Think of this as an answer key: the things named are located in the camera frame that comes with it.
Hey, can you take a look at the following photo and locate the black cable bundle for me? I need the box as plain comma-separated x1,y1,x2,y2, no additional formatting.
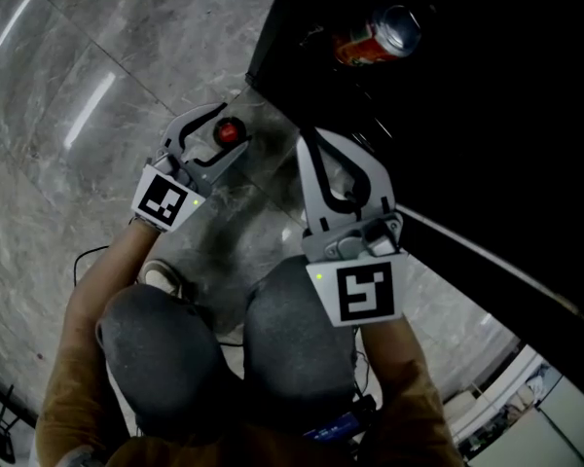
348,326,371,401

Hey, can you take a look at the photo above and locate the person's left forearm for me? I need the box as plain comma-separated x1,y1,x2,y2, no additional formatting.
34,219,163,461

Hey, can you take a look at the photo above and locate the orange drink can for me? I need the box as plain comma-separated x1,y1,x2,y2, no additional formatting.
331,5,423,68

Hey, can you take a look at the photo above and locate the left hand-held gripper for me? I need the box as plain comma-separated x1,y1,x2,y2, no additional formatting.
129,102,253,235

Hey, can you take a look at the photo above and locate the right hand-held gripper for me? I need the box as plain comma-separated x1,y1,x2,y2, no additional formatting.
295,126,410,329

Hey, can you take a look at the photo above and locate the person's left leg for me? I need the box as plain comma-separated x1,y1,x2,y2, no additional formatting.
95,282,237,440

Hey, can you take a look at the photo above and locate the person's right leg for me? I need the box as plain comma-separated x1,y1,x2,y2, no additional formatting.
242,254,360,435

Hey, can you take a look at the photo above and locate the thin black cable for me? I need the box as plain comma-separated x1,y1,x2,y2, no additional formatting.
72,244,111,289

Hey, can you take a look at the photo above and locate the person's right forearm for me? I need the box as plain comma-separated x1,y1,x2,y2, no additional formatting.
359,316,464,467

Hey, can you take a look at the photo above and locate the person's beige shoe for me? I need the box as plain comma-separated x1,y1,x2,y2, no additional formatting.
139,259,187,302

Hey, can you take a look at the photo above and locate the white cabinet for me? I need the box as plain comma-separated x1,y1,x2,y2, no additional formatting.
445,342,584,467

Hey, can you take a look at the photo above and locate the black fridge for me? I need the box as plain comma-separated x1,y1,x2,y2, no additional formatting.
245,0,584,340

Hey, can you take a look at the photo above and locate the black waist device blue screen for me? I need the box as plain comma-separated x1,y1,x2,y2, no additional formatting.
301,395,377,443

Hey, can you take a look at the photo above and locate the grey marble floor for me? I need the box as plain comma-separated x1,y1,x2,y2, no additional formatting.
0,0,522,467

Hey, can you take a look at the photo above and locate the red cap soda bottle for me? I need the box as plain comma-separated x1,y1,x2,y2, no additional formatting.
209,114,249,151

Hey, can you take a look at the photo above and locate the person's leg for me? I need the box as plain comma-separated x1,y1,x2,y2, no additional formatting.
95,282,237,440
242,254,360,435

